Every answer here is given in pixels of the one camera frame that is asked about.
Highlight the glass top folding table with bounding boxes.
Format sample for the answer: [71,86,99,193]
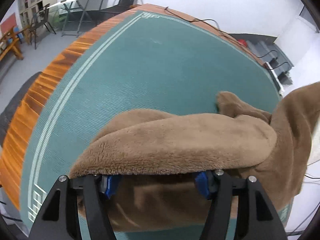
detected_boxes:
[49,0,104,37]

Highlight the black leather seat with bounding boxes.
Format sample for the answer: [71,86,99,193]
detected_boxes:
[0,72,42,148]

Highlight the white power strip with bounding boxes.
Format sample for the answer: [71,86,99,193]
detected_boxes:
[263,62,284,97]

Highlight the black metal chair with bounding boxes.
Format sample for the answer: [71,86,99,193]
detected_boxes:
[95,0,135,25]

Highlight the wooden chair with blue seat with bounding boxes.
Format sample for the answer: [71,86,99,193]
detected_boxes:
[0,27,24,60]

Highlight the black power adapter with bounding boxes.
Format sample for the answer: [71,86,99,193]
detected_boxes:
[269,57,278,67]
[282,72,292,82]

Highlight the red ball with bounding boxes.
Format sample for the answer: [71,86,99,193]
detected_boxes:
[238,39,248,48]

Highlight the black cable on table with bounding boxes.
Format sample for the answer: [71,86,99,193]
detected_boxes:
[164,6,291,71]

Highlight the black chair near cabinet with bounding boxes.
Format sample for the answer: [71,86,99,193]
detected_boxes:
[29,3,56,49]

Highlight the brown fleece garment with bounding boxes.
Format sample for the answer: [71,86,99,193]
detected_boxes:
[69,83,319,232]

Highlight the green table mat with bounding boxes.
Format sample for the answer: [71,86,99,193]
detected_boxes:
[20,11,280,228]

